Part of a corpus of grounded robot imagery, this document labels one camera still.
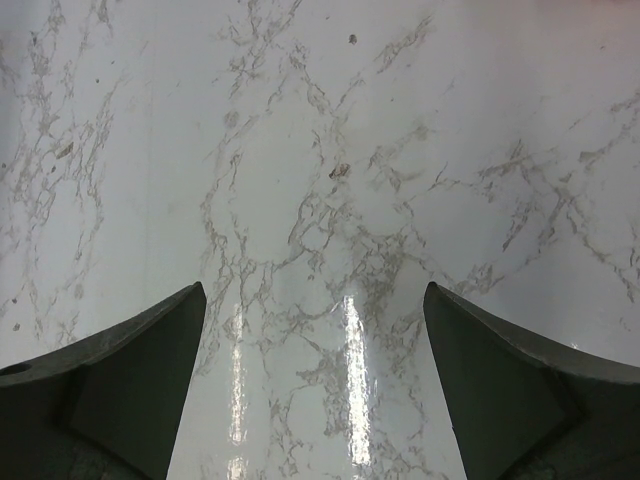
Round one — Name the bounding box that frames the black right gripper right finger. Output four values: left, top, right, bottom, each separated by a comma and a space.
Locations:
423, 282, 639, 479

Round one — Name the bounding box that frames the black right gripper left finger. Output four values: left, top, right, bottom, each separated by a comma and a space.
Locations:
1, 282, 206, 479

